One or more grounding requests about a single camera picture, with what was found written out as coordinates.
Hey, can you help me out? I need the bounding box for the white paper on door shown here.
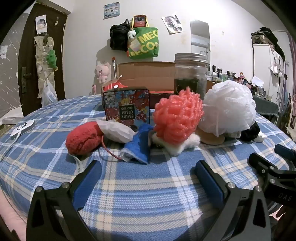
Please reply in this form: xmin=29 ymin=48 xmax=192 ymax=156
xmin=35 ymin=14 xmax=48 ymax=34

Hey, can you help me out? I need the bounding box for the photo sheet on wall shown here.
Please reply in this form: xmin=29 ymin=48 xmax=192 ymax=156
xmin=161 ymin=15 xmax=185 ymax=35

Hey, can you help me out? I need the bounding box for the dark green covered desk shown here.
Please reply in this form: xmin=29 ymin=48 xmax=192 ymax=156
xmin=251 ymin=94 xmax=279 ymax=116

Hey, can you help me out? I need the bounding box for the white fluffy scrunchie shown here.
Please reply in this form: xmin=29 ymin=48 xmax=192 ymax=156
xmin=151 ymin=133 xmax=201 ymax=156

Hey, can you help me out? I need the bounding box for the white cabinet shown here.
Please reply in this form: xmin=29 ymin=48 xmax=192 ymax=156
xmin=251 ymin=43 xmax=289 ymax=98

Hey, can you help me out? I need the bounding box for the green plush toy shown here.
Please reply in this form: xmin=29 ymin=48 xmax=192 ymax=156
xmin=46 ymin=50 xmax=58 ymax=70

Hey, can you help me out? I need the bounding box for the red plush pouch with cord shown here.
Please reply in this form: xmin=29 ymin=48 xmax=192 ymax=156
xmin=65 ymin=121 xmax=122 ymax=174

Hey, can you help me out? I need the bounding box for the black clothing on cabinet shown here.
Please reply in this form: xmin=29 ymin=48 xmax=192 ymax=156
xmin=259 ymin=27 xmax=286 ymax=58

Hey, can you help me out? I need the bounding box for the white plastic bag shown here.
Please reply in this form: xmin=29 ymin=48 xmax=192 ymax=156
xmin=41 ymin=79 xmax=58 ymax=107

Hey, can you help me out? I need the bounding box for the green tote bag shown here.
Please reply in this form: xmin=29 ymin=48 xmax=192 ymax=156
xmin=127 ymin=15 xmax=159 ymax=60

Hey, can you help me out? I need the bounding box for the tan round sponge puff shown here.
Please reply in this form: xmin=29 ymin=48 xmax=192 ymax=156
xmin=196 ymin=128 xmax=225 ymax=145

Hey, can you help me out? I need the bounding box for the pink curtain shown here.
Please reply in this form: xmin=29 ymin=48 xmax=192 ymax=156
xmin=285 ymin=35 xmax=296 ymax=128

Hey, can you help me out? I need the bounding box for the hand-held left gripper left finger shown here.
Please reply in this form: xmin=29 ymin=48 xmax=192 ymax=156
xmin=26 ymin=159 xmax=103 ymax=241

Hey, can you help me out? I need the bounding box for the beige hanging organizer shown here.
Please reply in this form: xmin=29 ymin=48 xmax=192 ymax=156
xmin=34 ymin=34 xmax=56 ymax=99

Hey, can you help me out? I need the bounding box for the clear storage case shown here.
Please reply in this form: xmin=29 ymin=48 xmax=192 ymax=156
xmin=251 ymin=31 xmax=278 ymax=45

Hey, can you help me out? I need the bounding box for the glass jar with metal lid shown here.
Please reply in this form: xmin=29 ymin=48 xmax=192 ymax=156
xmin=174 ymin=52 xmax=209 ymax=100

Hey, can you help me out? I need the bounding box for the black fluffy scrunchie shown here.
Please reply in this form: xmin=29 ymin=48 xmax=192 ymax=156
xmin=239 ymin=122 xmax=261 ymax=142

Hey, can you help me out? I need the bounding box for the white round device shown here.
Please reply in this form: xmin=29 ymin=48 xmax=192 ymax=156
xmin=10 ymin=120 xmax=35 ymax=140

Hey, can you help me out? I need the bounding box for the white mesh bath loofah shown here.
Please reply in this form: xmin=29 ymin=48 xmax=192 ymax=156
xmin=198 ymin=80 xmax=256 ymax=137

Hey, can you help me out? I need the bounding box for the floral tin box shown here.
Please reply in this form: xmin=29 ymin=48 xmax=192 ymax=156
xmin=102 ymin=88 xmax=151 ymax=127

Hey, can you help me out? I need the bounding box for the pink plush toy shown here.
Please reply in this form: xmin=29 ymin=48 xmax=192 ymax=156
xmin=95 ymin=61 xmax=110 ymax=83

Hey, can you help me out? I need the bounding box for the pink foam net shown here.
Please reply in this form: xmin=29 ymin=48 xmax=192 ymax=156
xmin=153 ymin=86 xmax=205 ymax=145

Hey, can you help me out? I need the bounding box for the red photo pouch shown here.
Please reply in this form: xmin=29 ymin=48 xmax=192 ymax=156
xmin=133 ymin=15 xmax=147 ymax=28

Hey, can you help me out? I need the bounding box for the dark wooden door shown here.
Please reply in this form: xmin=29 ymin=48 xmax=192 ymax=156
xmin=18 ymin=3 xmax=68 ymax=116

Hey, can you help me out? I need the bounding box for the white envelope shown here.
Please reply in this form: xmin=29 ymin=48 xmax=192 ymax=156
xmin=252 ymin=76 xmax=265 ymax=87

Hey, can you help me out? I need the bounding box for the wall mirror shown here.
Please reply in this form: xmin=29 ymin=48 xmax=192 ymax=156
xmin=190 ymin=20 xmax=211 ymax=72

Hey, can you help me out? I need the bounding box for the cardboard box with red lining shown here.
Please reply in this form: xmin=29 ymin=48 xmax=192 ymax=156
xmin=101 ymin=61 xmax=215 ymax=95

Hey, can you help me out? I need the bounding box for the blue wall poster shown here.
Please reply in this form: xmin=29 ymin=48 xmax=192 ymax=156
xmin=103 ymin=2 xmax=120 ymax=19

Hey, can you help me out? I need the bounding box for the row of cosmetic bottles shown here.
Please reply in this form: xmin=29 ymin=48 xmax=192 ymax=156
xmin=207 ymin=66 xmax=273 ymax=100

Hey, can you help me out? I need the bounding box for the blue plaid blanket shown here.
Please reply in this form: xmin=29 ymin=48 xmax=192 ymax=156
xmin=0 ymin=94 xmax=296 ymax=241

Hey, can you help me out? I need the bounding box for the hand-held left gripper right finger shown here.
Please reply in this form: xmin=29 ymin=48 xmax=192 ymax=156
xmin=195 ymin=160 xmax=271 ymax=241

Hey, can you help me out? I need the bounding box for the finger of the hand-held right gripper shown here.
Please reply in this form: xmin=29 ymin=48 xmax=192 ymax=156
xmin=248 ymin=152 xmax=281 ymax=184
xmin=275 ymin=144 xmax=296 ymax=164

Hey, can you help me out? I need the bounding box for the white padded packet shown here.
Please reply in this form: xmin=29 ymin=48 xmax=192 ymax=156
xmin=96 ymin=119 xmax=136 ymax=143

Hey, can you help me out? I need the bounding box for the black backpack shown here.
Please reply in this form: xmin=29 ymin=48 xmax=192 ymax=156
xmin=109 ymin=19 xmax=130 ymax=51

